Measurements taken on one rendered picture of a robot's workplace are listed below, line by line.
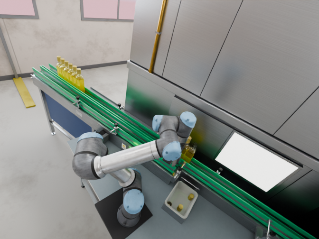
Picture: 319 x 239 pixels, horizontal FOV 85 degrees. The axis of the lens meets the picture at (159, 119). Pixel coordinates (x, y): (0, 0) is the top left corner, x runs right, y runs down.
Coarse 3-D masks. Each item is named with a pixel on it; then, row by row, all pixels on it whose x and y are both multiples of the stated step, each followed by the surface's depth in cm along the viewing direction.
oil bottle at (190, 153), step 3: (189, 147) 125; (189, 150) 124; (192, 150) 123; (195, 150) 124; (186, 153) 127; (189, 153) 125; (192, 153) 123; (186, 156) 128; (189, 156) 126; (192, 156) 125; (183, 159) 131; (186, 159) 130; (189, 159) 128; (189, 162) 136
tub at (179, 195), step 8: (176, 184) 128; (184, 184) 130; (176, 192) 132; (184, 192) 133; (192, 192) 129; (168, 200) 123; (176, 200) 127; (184, 200) 128; (192, 200) 127; (176, 208) 123; (184, 208) 124; (184, 216) 113
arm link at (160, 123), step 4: (156, 116) 76; (160, 116) 77; (164, 116) 77; (168, 116) 78; (172, 116) 79; (176, 116) 80; (156, 120) 76; (160, 120) 75; (164, 120) 76; (168, 120) 76; (172, 120) 77; (176, 120) 77; (152, 124) 80; (156, 124) 75; (160, 124) 75; (164, 124) 74; (168, 124) 74; (172, 124) 75; (176, 124) 77; (156, 128) 76; (160, 128) 74; (164, 128) 73; (168, 128) 72; (172, 128) 73; (176, 128) 77; (160, 132) 73
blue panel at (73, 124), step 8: (48, 96) 188; (48, 104) 199; (56, 104) 186; (56, 112) 197; (64, 112) 185; (56, 120) 208; (64, 120) 195; (72, 120) 184; (80, 120) 173; (64, 128) 206; (72, 128) 193; (80, 128) 181; (88, 128) 171
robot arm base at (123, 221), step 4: (120, 208) 112; (120, 212) 107; (140, 212) 111; (120, 216) 106; (124, 216) 103; (140, 216) 112; (120, 220) 106; (124, 220) 105; (128, 220) 104; (132, 220) 105; (136, 220) 107; (124, 224) 106; (128, 224) 105; (132, 224) 107
